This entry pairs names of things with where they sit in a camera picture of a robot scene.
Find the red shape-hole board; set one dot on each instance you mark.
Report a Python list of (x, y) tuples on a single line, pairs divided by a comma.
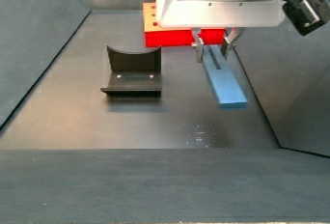
[(158, 36)]

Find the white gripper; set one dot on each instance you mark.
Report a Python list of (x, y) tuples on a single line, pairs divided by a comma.
[(218, 13)]

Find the black curved bracket holder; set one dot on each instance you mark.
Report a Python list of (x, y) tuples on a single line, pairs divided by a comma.
[(135, 72)]

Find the blue double-square peg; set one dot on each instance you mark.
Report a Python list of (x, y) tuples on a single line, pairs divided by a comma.
[(222, 80)]

